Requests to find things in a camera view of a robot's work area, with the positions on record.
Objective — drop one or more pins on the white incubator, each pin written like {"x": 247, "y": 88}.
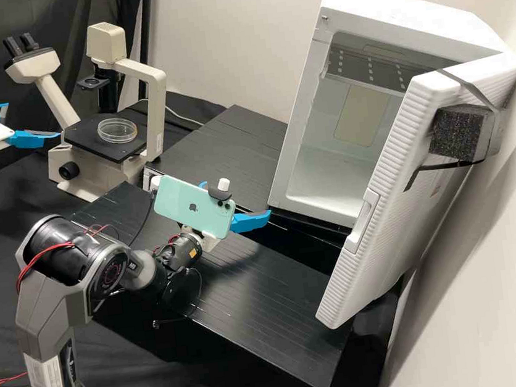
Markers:
{"x": 321, "y": 172}

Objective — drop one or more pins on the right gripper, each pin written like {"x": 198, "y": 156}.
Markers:
{"x": 210, "y": 242}

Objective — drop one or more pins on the incubator door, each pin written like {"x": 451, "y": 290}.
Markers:
{"x": 384, "y": 235}

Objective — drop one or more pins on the petri dish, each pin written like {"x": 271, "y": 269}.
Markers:
{"x": 117, "y": 131}

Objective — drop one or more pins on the right wrist camera phone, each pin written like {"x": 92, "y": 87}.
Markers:
{"x": 185, "y": 206}

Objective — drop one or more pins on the black platform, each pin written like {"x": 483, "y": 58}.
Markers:
{"x": 224, "y": 146}
{"x": 261, "y": 305}
{"x": 300, "y": 233}

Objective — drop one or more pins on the cream microscope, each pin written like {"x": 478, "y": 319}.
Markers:
{"x": 156, "y": 121}

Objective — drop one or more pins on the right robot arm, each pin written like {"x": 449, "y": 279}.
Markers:
{"x": 43, "y": 311}

